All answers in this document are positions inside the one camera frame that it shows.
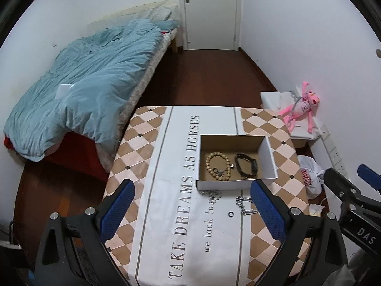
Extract wooden bead bracelet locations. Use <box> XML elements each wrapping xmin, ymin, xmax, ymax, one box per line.
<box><xmin>205</xmin><ymin>152</ymin><xmax>233</xmax><ymax>182</ymax></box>

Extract white paper sheet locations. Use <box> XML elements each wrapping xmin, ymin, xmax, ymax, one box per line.
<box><xmin>56</xmin><ymin>84</ymin><xmax>75</xmax><ymax>99</ymax></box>

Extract white plastic bag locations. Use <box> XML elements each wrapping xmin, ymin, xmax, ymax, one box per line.
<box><xmin>297</xmin><ymin>155</ymin><xmax>326</xmax><ymax>200</ymax></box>

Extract black bracelet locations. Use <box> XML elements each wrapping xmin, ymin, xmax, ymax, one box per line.
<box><xmin>235</xmin><ymin>153</ymin><xmax>259</xmax><ymax>180</ymax></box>

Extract silver chain necklace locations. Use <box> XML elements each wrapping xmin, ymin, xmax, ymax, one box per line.
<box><xmin>236</xmin><ymin>196</ymin><xmax>261</xmax><ymax>216</ymax></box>
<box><xmin>201</xmin><ymin>189</ymin><xmax>224</xmax><ymax>205</ymax></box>

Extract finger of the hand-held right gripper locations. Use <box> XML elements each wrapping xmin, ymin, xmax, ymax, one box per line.
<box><xmin>324</xmin><ymin>168</ymin><xmax>367</xmax><ymax>213</ymax></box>
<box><xmin>357</xmin><ymin>163</ymin><xmax>381</xmax><ymax>199</ymax></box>

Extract blue duvet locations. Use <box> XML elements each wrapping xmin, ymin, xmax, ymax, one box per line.
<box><xmin>4</xmin><ymin>19</ymin><xmax>163</xmax><ymax>163</ymax></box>

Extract patterned pillow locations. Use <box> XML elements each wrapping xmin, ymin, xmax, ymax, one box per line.
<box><xmin>139</xmin><ymin>5</ymin><xmax>181</xmax><ymax>32</ymax></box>

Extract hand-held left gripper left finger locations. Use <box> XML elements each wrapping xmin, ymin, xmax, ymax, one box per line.
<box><xmin>34</xmin><ymin>179</ymin><xmax>136</xmax><ymax>286</ymax></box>

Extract bed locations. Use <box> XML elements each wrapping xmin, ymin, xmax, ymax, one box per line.
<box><xmin>3</xmin><ymin>0</ymin><xmax>183</xmax><ymax>183</ymax></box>

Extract checkered printed tablecloth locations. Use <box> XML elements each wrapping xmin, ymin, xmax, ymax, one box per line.
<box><xmin>103</xmin><ymin>105</ymin><xmax>312</xmax><ymax>286</ymax></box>

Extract pink plush toy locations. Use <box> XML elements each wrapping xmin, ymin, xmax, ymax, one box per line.
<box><xmin>279</xmin><ymin>80</ymin><xmax>321</xmax><ymax>133</ymax></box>

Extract white wall sockets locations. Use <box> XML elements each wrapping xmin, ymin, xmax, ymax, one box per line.
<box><xmin>320</xmin><ymin>125</ymin><xmax>351</xmax><ymax>180</ymax></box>

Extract white cardboard box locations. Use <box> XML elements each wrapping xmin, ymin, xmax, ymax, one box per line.
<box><xmin>195</xmin><ymin>134</ymin><xmax>279</xmax><ymax>191</ymax></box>

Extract white door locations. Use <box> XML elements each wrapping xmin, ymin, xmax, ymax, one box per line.
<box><xmin>181</xmin><ymin>0</ymin><xmax>239</xmax><ymax>51</ymax></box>

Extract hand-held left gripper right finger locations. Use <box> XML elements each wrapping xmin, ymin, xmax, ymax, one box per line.
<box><xmin>250</xmin><ymin>179</ymin><xmax>356</xmax><ymax>286</ymax></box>

